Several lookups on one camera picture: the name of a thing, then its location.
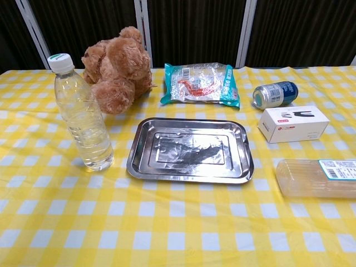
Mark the yellowish drink bottle with label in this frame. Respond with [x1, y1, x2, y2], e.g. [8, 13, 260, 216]
[275, 159, 356, 199]

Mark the blue and silver drink can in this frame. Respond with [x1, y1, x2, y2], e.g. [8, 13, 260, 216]
[252, 81, 299, 111]

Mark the brown plush teddy bear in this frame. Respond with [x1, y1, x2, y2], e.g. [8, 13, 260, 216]
[81, 26, 156, 115]

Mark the yellow white checkered tablecloth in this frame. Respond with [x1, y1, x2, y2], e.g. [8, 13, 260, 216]
[0, 65, 356, 267]

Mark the clear plastic bottle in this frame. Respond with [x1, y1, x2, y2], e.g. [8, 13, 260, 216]
[46, 52, 115, 172]

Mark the rectangular metal tray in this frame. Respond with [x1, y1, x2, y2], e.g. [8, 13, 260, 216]
[126, 117, 255, 184]

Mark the small white cardboard box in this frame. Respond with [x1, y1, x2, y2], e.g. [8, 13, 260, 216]
[257, 105, 330, 144]

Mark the teal snack packet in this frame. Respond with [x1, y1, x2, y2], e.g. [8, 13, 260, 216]
[160, 62, 241, 110]

